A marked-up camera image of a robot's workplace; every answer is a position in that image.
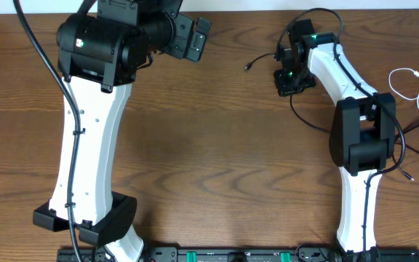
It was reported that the thin white USB cable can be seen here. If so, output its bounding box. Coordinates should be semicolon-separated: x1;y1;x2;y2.
388;68;419;116

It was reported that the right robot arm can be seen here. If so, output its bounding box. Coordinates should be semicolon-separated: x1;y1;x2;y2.
274;20;396;261

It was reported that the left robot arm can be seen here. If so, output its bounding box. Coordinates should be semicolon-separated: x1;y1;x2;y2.
33;1;211;261

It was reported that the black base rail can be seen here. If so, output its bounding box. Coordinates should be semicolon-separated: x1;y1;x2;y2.
56;245;419;262

